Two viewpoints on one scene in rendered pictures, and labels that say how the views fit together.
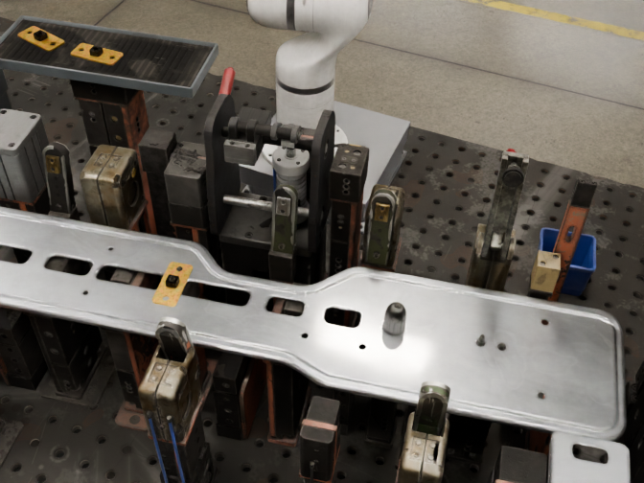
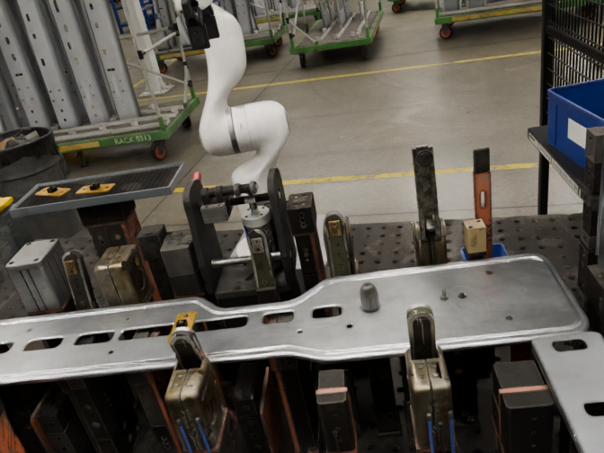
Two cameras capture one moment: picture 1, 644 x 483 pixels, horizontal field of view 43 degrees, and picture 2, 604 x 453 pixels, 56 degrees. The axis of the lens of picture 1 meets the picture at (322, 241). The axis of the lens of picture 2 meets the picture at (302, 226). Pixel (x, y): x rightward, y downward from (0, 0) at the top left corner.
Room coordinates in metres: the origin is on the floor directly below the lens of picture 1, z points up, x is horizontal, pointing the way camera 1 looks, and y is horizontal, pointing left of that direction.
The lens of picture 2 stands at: (-0.05, 0.03, 1.60)
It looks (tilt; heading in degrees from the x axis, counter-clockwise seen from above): 28 degrees down; 356
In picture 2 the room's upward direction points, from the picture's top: 11 degrees counter-clockwise
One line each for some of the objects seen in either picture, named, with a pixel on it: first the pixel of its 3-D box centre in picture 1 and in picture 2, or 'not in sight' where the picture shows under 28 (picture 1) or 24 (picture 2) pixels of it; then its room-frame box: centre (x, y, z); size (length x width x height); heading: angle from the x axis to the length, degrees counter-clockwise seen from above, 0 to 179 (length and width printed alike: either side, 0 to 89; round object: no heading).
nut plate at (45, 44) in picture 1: (40, 35); (52, 190); (1.22, 0.49, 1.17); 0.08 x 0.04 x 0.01; 55
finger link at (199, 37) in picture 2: not in sight; (195, 31); (0.98, 0.08, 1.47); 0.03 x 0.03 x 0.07; 78
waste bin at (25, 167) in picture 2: not in sight; (33, 188); (3.69, 1.50, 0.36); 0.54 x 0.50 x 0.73; 158
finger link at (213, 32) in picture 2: not in sight; (208, 19); (1.09, 0.05, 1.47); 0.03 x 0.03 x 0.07; 78
